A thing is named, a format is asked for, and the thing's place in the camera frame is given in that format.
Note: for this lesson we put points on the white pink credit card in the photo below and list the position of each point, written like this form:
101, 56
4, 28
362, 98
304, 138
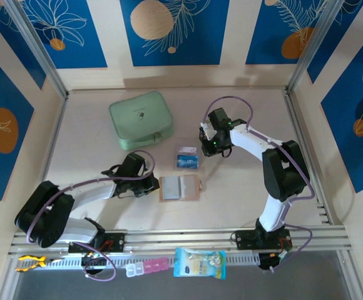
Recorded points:
187, 150

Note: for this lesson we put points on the blue credit card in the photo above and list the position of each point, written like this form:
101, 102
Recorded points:
187, 162

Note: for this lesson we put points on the tan leather card holder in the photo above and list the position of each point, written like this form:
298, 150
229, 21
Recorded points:
191, 189

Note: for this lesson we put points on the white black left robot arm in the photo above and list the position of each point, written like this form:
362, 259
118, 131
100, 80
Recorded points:
97, 193

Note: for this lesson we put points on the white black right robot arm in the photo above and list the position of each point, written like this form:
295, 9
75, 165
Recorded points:
250, 142

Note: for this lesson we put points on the mint green zip pouch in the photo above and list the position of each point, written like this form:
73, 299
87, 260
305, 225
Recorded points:
137, 118

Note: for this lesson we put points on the pink white pill organizer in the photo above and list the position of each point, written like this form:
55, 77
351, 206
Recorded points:
147, 267

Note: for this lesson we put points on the blue snack packet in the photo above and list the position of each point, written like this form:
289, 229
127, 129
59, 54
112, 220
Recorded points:
200, 262

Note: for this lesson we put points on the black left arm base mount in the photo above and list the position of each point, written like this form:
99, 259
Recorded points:
115, 242

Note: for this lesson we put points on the aluminium mounting rail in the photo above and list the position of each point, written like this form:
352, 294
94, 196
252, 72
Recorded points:
181, 239

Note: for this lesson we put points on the aluminium table edge rail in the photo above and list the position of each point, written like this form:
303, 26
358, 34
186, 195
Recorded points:
298, 125
55, 134

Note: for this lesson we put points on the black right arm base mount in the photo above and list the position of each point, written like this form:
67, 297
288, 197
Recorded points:
247, 240

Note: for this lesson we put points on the aluminium frame post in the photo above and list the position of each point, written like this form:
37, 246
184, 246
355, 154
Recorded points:
314, 47
37, 47

